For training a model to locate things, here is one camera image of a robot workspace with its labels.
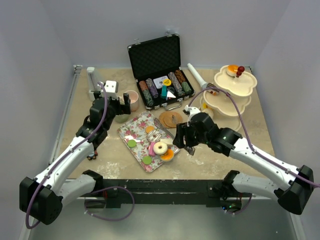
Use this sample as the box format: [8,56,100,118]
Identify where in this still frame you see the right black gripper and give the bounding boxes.
[173,121,210,149]

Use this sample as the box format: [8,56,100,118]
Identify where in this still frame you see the metal tongs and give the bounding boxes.
[154,118,195,156]

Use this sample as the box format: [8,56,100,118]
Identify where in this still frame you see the white wafer bar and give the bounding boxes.
[160,138,173,146]

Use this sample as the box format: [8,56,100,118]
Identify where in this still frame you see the green ceramic cup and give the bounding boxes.
[114,114,130,124]

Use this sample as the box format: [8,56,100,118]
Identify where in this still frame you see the chocolate drizzled white donut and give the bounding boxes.
[147,129,162,143]

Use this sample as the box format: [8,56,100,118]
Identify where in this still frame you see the pink wafer sweet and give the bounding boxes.
[148,142,156,157]

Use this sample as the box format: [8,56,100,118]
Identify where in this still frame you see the orange yellow small donut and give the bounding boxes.
[201,103,213,112]

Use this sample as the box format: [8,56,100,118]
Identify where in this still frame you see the chocolate layered cake slice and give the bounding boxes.
[206,83,220,96]

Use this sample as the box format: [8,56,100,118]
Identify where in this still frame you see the cream three-tier cake stand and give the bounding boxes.
[200,65,258,131]

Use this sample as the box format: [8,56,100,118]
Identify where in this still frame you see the orange glazed donut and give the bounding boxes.
[226,64,239,77]

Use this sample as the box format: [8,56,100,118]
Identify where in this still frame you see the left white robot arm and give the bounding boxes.
[19,93,131,229]

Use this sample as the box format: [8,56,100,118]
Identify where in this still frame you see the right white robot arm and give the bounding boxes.
[173,112,315,215]

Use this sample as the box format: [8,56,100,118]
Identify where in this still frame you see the pink ceramic cup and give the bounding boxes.
[124,90,140,112]

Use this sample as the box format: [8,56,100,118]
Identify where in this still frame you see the woven rattan coaster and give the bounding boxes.
[158,112,168,128]
[163,112,183,128]

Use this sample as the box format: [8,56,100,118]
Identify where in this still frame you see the floral serving tray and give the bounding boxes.
[117,111,180,173]

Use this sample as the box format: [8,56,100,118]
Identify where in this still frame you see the orange round biscuit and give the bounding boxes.
[145,126,155,134]

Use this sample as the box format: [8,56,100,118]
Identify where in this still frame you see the white clamp device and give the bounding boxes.
[86,67,101,102]

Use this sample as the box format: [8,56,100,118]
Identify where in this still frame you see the green macaron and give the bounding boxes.
[142,155,152,165]
[127,139,137,148]

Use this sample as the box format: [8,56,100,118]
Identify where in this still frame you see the black poker chip case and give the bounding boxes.
[127,34,195,111]

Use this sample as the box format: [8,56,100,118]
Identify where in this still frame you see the owl figurine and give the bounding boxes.
[86,150,98,161]

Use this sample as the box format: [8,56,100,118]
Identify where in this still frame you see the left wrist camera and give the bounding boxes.
[99,80,119,99]

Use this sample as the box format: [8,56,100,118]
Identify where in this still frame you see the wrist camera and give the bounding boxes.
[183,105,201,118]
[99,80,119,99]

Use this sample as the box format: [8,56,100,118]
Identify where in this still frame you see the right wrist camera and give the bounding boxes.
[183,105,201,118]

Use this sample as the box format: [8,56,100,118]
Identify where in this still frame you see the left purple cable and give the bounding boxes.
[25,81,109,230]

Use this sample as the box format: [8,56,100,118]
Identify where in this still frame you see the purple cable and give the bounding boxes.
[187,87,320,216]
[25,81,109,230]

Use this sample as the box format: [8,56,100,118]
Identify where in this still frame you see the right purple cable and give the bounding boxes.
[187,87,320,216]

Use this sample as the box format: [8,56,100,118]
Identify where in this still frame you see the black base frame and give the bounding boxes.
[84,179,250,208]

